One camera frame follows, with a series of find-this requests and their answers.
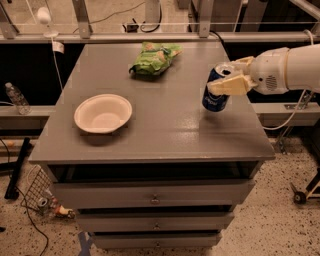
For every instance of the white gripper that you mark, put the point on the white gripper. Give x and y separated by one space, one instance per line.
268 72

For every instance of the blue pepsi can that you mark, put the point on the blue pepsi can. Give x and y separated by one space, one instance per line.
211 102

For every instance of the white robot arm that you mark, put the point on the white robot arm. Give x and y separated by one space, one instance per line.
302 68

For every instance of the white paper bowl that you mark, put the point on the white paper bowl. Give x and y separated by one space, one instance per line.
103 113

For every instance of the green chip bag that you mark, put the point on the green chip bag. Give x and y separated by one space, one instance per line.
155 58

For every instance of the grey drawer cabinet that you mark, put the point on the grey drawer cabinet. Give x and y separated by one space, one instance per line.
169 138

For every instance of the wheeled cart base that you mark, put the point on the wheeled cart base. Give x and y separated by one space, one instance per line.
312 190

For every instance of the middle grey drawer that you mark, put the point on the middle grey drawer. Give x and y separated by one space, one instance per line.
191 221

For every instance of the grey drawer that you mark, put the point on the grey drawer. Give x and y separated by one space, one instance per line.
156 240
103 195
191 221

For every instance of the bottom grey drawer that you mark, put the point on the bottom grey drawer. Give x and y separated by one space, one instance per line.
156 240

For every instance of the white round lamp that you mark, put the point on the white round lamp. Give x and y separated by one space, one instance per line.
44 18

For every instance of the top grey drawer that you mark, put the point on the top grey drawer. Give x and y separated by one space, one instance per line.
103 195

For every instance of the clear plastic water bottle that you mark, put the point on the clear plastic water bottle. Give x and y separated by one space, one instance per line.
18 99

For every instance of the black stand leg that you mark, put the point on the black stand leg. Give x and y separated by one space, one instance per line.
11 192

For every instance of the wire basket on floor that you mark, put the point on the wire basket on floor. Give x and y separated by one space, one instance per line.
39 186

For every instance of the can in wire basket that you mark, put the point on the can in wire basket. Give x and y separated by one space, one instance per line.
43 205

